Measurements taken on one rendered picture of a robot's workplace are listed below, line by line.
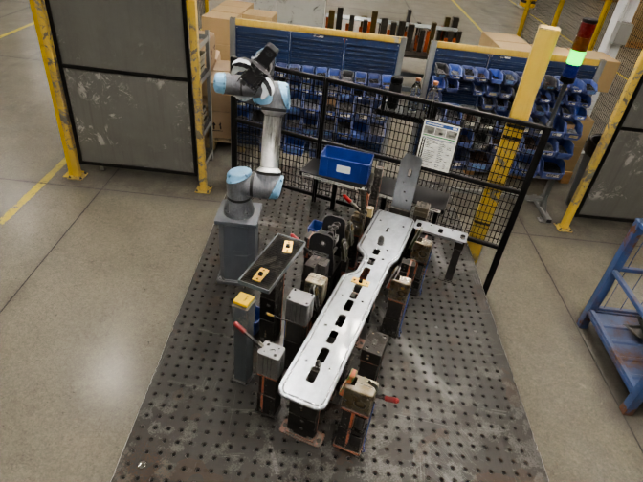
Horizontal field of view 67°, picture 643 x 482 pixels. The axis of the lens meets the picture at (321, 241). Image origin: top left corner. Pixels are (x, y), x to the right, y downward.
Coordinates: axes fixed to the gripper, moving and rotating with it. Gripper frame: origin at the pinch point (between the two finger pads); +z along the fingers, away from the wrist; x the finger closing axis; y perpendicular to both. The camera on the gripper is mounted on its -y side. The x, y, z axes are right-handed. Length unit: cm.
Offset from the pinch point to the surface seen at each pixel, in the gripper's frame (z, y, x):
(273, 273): -2, 59, -51
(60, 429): 3, 215, -28
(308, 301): 7, 55, -67
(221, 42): -478, 149, 44
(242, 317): 18, 70, -48
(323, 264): -22, 54, -73
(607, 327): -106, 13, -290
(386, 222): -75, 41, -102
